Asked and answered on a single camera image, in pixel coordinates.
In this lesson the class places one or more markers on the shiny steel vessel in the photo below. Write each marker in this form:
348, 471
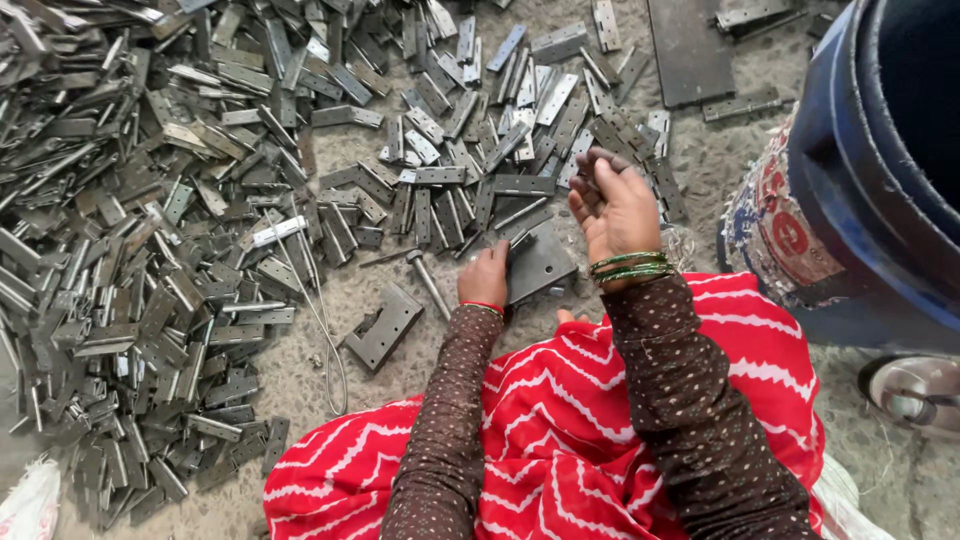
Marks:
911, 390

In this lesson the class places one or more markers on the red and green bangle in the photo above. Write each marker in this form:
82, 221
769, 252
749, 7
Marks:
484, 305

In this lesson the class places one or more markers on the red white striped garment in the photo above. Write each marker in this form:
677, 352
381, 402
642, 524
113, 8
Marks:
570, 450

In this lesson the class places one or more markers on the steel punch pin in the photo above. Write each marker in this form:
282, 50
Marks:
427, 281

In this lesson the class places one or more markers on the person's right fingers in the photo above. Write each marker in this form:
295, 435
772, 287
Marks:
600, 176

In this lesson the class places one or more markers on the person's foot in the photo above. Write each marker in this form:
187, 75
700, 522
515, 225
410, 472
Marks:
572, 317

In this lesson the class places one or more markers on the blue plastic drum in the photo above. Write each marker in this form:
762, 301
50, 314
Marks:
877, 172

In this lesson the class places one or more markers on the printed woven sack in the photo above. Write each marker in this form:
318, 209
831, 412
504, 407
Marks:
769, 225

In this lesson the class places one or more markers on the heap of metal hinges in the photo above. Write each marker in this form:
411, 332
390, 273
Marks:
150, 187

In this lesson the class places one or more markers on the person's left hand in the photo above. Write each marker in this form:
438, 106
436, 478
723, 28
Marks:
482, 279

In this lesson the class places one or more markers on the green glass bangles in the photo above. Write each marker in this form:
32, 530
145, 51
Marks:
631, 267

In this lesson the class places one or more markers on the grey steel jig block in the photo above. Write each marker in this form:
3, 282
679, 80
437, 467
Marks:
541, 262

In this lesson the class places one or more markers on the notched steel jig plate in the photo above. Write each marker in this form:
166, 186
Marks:
384, 327

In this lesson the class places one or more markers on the long grey metal hinge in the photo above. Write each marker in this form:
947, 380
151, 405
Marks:
754, 15
742, 105

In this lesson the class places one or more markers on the dark flat metal plate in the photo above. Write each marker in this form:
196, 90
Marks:
690, 49

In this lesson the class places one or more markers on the person's right hand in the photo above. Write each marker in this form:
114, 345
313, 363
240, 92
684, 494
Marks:
622, 217

